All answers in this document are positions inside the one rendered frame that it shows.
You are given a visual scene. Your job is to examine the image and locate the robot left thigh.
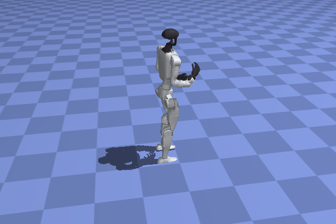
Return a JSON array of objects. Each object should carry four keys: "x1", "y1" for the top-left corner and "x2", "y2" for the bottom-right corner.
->
[{"x1": 155, "y1": 88, "x2": 168, "y2": 124}]

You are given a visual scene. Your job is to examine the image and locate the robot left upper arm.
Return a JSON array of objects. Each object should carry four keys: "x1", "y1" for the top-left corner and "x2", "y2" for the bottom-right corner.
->
[{"x1": 156, "y1": 46, "x2": 163, "y2": 71}]

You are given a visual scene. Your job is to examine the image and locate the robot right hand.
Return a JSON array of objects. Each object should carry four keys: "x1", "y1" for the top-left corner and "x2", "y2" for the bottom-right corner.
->
[{"x1": 188, "y1": 62, "x2": 200, "y2": 80}]

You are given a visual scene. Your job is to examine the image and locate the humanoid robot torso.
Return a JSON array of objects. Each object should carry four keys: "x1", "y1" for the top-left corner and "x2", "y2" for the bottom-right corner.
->
[{"x1": 158, "y1": 46, "x2": 178, "y2": 101}]

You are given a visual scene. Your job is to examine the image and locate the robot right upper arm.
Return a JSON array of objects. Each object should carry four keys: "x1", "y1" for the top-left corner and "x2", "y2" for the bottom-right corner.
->
[{"x1": 170, "y1": 55, "x2": 181, "y2": 87}]

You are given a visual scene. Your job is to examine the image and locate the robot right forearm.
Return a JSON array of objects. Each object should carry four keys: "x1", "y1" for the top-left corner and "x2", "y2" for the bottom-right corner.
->
[{"x1": 174, "y1": 77, "x2": 194, "y2": 88}]

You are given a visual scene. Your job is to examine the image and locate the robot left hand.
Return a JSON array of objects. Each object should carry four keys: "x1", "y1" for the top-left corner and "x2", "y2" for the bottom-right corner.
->
[{"x1": 177, "y1": 73, "x2": 189, "y2": 81}]

